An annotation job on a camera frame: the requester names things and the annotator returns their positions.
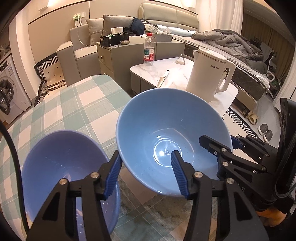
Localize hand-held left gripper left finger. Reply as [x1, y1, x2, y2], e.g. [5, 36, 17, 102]
[26, 151, 123, 241]

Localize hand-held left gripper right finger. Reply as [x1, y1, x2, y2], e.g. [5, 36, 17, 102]
[171, 150, 270, 241]

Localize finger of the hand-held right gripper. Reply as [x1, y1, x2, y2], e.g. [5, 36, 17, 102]
[199, 135, 267, 184]
[231, 136, 277, 163]

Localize blue bowl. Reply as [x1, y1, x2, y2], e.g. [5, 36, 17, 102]
[116, 88, 233, 197]
[21, 130, 121, 241]

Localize person's right hand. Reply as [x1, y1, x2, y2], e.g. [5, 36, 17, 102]
[256, 207, 289, 228]

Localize black white patterned rug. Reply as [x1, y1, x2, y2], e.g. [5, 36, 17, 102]
[225, 105, 282, 151]

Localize upholstered bed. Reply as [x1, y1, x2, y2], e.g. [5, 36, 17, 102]
[139, 2, 272, 101]

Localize white electric kettle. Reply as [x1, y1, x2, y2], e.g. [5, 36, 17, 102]
[186, 47, 236, 103]

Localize white marble coffee table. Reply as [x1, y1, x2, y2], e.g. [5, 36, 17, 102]
[130, 57, 239, 118]

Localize teal checked tablecloth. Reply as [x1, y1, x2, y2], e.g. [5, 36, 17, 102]
[0, 75, 232, 241]

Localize grey quilt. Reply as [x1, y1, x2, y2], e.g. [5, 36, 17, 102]
[192, 29, 269, 75]

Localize plastic water bottle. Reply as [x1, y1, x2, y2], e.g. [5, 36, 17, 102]
[143, 32, 155, 66]

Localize grey box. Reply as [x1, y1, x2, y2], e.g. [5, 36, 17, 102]
[155, 34, 173, 42]

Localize grey side cabinet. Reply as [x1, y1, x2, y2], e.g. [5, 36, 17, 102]
[97, 37, 185, 98]

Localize light blue pillow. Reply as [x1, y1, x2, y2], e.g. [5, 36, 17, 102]
[157, 25, 197, 37]

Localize black white patterned mat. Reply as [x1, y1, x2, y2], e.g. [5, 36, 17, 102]
[34, 52, 67, 103]

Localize brown curtain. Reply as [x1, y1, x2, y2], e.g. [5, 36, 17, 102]
[242, 9, 296, 61]

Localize white washing machine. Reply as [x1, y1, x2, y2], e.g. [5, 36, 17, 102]
[0, 54, 31, 124]

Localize grey sofa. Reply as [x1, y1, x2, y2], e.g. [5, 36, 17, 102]
[57, 16, 141, 86]

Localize black organiser box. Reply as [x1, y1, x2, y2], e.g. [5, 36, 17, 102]
[100, 33, 129, 47]

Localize dark blue garment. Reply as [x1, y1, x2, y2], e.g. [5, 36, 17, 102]
[131, 17, 148, 36]

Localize beige cushion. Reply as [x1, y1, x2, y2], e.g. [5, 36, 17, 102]
[85, 17, 104, 47]

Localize grey cushion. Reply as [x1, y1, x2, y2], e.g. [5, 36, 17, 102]
[100, 14, 139, 37]

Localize white handled knife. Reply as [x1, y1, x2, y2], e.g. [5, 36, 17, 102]
[157, 70, 170, 88]

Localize black cable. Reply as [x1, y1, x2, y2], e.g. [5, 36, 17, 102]
[0, 120, 29, 237]

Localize white charging cable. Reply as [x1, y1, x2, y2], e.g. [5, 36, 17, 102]
[77, 25, 92, 47]

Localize wall outlet with plugs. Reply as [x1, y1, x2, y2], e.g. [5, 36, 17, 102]
[73, 14, 86, 26]

